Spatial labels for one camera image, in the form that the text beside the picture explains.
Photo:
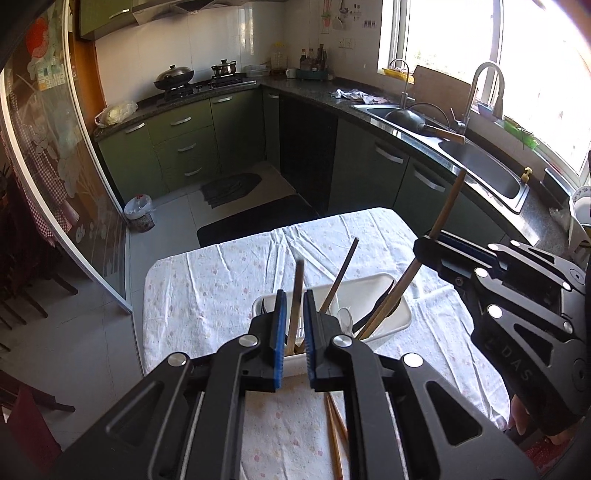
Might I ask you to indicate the small blue bowl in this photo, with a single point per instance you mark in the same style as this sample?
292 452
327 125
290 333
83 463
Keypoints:
488 110

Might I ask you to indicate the small lidded trash bin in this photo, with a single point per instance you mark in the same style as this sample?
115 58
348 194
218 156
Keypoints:
138 212

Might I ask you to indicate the large kitchen window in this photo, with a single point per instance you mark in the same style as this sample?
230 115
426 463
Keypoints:
531 55

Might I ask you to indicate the yellow sill tray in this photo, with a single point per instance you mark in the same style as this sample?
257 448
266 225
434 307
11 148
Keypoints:
397 74

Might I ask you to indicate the clear plastic oil jug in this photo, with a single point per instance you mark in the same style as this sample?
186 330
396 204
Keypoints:
278 55

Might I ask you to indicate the dark wooden chopstick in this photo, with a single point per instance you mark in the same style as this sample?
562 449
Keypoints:
344 265

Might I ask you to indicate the wooden cutting board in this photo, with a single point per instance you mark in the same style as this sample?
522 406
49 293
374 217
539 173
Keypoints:
443 90

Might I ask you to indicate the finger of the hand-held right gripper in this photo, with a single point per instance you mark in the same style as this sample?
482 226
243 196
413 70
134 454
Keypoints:
466 249
443 258

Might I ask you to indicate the tall curved steel faucet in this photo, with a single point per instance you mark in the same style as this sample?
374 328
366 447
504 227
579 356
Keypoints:
496 83

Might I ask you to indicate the white lidded food container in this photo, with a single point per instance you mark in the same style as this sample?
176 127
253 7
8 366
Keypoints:
256 70

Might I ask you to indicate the cluster of sauce bottles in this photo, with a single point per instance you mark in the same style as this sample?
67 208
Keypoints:
314 57

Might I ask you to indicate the black floor mat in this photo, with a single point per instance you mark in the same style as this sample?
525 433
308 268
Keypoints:
258 221

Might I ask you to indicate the red chair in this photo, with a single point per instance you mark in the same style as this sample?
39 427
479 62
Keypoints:
27 420

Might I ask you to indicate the black plastic spoon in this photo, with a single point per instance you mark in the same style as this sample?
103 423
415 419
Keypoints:
381 302

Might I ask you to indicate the sliding glass door with decals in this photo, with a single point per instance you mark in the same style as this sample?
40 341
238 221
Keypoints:
60 161

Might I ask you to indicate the small curved steel faucet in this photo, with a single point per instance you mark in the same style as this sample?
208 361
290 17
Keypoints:
406 83

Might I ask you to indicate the light wooden chopstick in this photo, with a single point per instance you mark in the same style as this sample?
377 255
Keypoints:
295 300
445 212

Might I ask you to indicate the white plastic utensil holder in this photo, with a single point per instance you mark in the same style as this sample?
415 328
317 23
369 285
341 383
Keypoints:
397 318

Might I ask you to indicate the dark striped floor mat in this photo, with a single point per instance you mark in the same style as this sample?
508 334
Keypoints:
231 189

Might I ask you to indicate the white plastic spoon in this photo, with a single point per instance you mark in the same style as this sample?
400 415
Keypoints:
344 318

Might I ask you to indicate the stainless steel double sink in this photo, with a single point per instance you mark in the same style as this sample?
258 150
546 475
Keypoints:
480 161

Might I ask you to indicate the black lidded wok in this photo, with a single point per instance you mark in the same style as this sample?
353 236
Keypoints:
173 76

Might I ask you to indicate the reddish brown chopstick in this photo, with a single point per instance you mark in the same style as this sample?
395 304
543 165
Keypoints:
340 422
333 443

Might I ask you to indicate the dark wooden dining chairs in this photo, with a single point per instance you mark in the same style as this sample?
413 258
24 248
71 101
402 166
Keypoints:
23 286

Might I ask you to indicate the person's right hand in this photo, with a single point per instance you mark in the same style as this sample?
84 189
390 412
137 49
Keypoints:
524 415

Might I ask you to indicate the black rectangular tray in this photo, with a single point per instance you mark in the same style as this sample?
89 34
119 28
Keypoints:
556 182

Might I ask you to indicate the crumpled dish cloths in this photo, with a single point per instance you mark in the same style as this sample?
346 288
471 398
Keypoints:
355 95

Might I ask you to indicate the green upper kitchen cabinets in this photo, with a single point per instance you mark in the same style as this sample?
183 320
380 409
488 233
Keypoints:
101 16

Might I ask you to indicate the white plastic bag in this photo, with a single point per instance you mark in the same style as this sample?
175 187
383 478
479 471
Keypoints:
115 113

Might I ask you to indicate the white dish rack with plates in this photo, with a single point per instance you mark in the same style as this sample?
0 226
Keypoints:
582 207

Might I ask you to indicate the small dark cooking pot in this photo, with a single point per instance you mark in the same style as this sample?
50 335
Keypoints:
224 68

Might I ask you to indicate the white floral tablecloth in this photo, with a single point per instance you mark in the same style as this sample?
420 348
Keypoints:
207 300

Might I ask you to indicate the brown wooden chopstick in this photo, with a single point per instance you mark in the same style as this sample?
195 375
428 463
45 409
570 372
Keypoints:
385 309

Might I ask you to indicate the dark stone kitchen countertop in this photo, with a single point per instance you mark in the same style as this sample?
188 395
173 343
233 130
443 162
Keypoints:
304 87

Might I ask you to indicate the black gas stove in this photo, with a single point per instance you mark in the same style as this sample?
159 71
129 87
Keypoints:
203 87

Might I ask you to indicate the green plastic basket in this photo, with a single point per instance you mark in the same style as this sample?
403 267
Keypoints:
521 131

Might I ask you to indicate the red checkered apron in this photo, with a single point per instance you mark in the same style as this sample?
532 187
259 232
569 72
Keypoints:
37 175

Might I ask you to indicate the yellow soap dispenser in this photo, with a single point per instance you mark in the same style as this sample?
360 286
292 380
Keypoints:
526 175

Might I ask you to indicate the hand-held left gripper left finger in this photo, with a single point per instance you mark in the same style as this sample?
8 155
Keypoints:
277 350

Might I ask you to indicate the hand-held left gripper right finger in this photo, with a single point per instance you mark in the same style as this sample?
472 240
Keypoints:
314 350

